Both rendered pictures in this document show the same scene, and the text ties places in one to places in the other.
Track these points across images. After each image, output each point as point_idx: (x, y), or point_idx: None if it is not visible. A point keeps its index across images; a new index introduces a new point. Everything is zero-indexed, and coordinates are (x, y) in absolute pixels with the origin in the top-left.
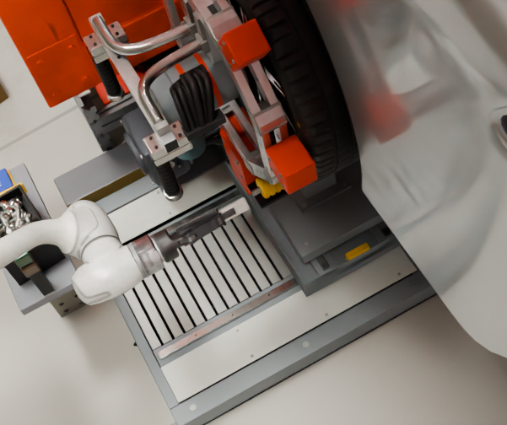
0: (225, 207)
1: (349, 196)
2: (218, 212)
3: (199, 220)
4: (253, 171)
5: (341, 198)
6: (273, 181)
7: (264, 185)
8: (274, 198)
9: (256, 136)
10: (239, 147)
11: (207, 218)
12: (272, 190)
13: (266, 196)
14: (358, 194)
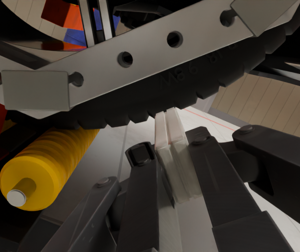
0: (164, 132)
1: (27, 243)
2: (168, 151)
3: (123, 226)
4: (71, 93)
5: (19, 250)
6: (298, 4)
7: (52, 164)
8: (33, 219)
9: (6, 44)
10: None
11: (201, 171)
12: (64, 178)
13: (55, 196)
14: (37, 237)
